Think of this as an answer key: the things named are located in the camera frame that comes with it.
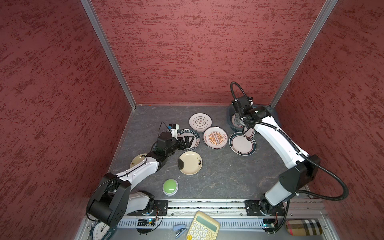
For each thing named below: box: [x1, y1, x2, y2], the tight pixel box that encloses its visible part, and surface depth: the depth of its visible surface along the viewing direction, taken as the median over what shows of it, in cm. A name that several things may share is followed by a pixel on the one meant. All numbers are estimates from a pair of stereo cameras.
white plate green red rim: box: [229, 132, 257, 156], surface depth 99 cm
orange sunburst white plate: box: [203, 126, 228, 148], surface depth 103 cm
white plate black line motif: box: [188, 112, 213, 132], surface depth 112 cm
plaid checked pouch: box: [285, 219, 323, 236], surface depth 68 cm
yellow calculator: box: [186, 210, 221, 240], surface depth 68 cm
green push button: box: [162, 178, 179, 196], surface depth 81 cm
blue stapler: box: [172, 224, 187, 239], surface depth 68 cm
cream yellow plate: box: [179, 151, 203, 176], surface depth 92 cm
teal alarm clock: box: [90, 221, 117, 240], surface depth 66 cm
